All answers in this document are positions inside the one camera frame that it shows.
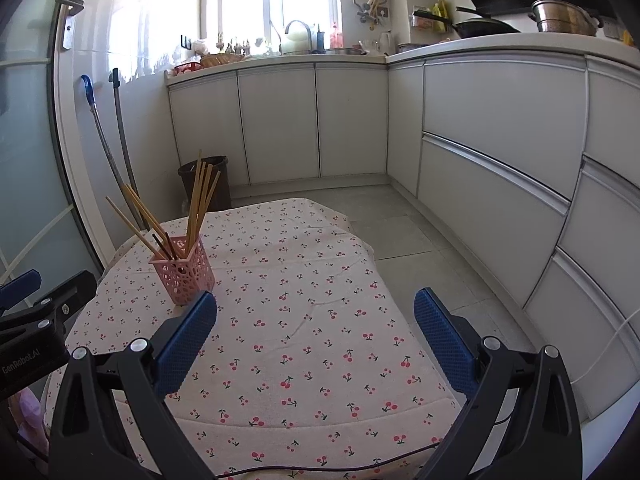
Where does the kitchen faucet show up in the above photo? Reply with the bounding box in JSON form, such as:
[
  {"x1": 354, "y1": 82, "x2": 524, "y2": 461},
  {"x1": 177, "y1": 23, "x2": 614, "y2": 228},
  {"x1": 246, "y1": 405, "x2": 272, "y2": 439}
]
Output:
[{"x1": 282, "y1": 20, "x2": 314, "y2": 54}]

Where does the left hand thumb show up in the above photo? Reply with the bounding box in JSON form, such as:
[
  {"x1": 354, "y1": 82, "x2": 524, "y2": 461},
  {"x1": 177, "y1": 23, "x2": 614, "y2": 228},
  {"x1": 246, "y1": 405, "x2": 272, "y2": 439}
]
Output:
[{"x1": 9, "y1": 388, "x2": 49, "y2": 455}]

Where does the pink perforated utensil basket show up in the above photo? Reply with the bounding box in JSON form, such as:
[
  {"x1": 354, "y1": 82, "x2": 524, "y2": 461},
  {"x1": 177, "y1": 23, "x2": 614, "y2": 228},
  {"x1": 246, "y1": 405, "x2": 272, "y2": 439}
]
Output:
[{"x1": 150, "y1": 236, "x2": 215, "y2": 306}]

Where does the dark brown trash bin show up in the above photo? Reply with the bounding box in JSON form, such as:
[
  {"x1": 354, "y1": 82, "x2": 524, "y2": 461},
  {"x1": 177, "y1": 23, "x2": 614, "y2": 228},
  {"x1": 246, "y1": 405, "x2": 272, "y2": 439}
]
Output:
[{"x1": 178, "y1": 155, "x2": 231, "y2": 211}]

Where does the black wok pan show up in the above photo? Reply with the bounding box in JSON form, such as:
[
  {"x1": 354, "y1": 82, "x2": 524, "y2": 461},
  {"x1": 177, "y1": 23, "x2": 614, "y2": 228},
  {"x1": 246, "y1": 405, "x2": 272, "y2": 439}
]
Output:
[{"x1": 412, "y1": 10, "x2": 520, "y2": 39}]

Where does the white electric kettle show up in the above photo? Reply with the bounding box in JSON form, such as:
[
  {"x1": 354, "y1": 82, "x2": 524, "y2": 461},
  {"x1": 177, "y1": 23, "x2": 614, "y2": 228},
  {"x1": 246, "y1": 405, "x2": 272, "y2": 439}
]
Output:
[{"x1": 378, "y1": 32, "x2": 395, "y2": 56}]

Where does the stainless steel pot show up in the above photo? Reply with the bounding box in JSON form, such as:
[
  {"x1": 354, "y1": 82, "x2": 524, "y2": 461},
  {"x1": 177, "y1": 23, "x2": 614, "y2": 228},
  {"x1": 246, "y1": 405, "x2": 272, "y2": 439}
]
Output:
[{"x1": 528, "y1": 0, "x2": 603, "y2": 37}]

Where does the dark handled mop pole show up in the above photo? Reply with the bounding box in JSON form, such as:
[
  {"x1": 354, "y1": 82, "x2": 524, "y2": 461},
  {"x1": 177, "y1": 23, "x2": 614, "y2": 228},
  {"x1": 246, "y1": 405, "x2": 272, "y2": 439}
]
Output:
[{"x1": 108, "y1": 67, "x2": 149, "y2": 231}]

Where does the black cable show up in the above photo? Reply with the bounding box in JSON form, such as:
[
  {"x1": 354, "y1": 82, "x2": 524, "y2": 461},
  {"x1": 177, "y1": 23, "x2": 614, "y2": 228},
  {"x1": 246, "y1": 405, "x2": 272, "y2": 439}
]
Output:
[{"x1": 214, "y1": 441, "x2": 444, "y2": 478}]

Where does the blue handled mop pole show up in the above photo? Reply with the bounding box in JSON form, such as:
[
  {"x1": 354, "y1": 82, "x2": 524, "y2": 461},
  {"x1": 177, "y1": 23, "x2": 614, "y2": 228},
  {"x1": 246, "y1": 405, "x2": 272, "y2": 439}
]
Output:
[{"x1": 80, "y1": 74, "x2": 144, "y2": 229}]

